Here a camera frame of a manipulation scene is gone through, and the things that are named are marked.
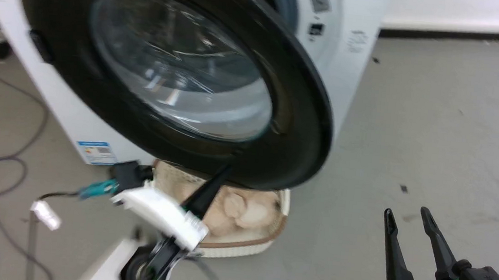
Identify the thin black left gripper cable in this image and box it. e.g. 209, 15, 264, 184
38, 188, 85, 206

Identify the white front-load washing machine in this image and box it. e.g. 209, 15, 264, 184
0, 0, 392, 193

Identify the blue white energy label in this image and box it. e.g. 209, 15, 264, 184
75, 139, 119, 168

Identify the grey floor cable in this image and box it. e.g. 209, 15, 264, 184
0, 50, 75, 280

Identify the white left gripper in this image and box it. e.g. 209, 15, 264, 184
106, 153, 234, 254

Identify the white woven laundry basket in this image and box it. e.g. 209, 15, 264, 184
144, 158, 294, 266

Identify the black round washer door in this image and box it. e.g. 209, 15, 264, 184
2, 0, 347, 197

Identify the clear glass door window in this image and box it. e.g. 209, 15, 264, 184
79, 0, 284, 146

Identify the beige plush cloth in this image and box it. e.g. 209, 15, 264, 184
167, 180, 284, 244

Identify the white cable tag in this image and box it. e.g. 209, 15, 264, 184
29, 199, 64, 232

